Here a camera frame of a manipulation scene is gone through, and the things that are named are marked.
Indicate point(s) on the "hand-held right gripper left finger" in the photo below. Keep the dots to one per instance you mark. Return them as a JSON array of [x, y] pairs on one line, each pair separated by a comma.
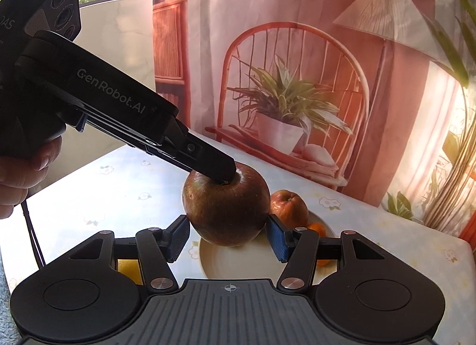
[[178, 237]]

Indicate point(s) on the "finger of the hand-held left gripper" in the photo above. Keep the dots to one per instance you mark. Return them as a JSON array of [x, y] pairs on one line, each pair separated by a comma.
[[212, 161], [163, 152]]

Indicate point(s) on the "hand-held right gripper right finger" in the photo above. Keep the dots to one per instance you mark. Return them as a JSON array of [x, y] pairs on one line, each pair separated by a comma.
[[277, 240]]

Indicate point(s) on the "beige round plate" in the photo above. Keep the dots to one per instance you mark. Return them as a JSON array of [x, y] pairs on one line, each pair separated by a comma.
[[238, 263]]

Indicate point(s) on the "brown apple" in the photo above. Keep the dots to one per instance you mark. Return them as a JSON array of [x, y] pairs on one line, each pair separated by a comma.
[[223, 211]]

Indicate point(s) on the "large yellow citrus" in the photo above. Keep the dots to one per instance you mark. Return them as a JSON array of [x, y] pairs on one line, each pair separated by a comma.
[[128, 270]]

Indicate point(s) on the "person's left hand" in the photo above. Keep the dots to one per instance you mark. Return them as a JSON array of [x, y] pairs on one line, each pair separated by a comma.
[[18, 181]]

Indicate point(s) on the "red apple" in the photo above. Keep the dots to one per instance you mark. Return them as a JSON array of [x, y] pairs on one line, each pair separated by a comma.
[[288, 205]]

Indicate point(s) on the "small mandarin orange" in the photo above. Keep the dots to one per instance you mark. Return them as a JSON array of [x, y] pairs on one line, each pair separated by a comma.
[[317, 229]]

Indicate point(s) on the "floral checked tablecloth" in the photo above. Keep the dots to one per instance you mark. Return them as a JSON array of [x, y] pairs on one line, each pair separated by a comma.
[[111, 188]]

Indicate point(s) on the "printed backdrop cloth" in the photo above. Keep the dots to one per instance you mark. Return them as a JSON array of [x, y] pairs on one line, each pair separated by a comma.
[[334, 32]]

